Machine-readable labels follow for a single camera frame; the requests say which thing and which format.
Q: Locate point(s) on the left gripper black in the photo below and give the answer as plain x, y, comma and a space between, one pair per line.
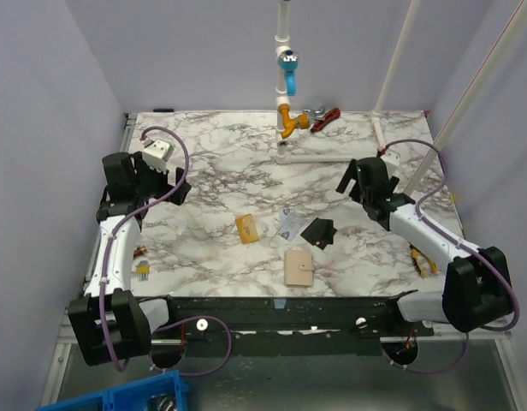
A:
143, 168

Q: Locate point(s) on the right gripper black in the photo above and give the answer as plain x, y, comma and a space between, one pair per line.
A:
362, 188

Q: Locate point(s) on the beige leather card holder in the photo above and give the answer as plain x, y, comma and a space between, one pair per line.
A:
298, 268

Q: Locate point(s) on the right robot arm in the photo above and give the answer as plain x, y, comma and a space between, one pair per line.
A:
477, 288

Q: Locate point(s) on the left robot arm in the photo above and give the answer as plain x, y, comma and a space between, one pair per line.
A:
108, 322

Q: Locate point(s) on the gold card middle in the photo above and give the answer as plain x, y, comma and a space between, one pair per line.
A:
247, 229

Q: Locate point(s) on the red black pliers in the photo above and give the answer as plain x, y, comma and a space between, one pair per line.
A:
321, 118

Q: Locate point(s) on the brown faucet tap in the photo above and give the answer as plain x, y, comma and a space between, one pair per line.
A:
139, 252

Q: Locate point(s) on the orange pipe valve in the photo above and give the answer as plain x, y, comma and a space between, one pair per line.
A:
289, 124

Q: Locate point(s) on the blue pipe valve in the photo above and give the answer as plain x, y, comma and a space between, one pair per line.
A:
288, 62

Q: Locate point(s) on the blue tape piece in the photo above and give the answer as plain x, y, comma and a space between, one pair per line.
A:
279, 303

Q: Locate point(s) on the blue plastic bin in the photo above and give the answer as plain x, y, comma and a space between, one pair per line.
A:
166, 391

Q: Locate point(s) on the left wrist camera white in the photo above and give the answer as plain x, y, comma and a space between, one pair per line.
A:
156, 154

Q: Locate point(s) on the aluminium rail frame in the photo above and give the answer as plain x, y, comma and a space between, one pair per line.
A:
111, 325

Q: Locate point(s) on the yellow handled pliers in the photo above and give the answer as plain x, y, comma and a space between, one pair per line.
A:
422, 263

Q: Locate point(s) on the white PVC pipe frame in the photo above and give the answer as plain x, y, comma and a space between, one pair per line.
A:
282, 38

